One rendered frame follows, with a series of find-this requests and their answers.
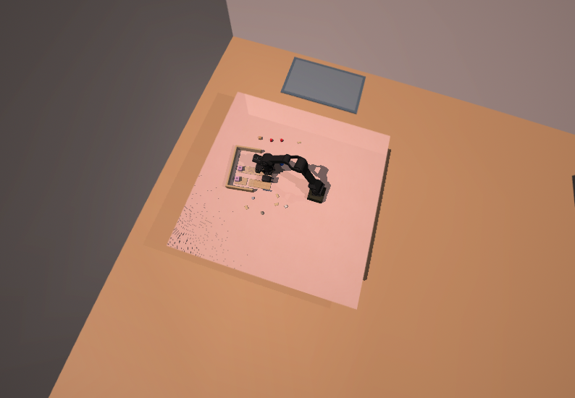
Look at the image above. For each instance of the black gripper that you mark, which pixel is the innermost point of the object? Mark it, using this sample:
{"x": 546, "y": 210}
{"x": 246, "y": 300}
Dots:
{"x": 265, "y": 177}

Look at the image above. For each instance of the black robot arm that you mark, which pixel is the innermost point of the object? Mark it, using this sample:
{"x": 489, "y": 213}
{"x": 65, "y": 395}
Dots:
{"x": 267, "y": 161}

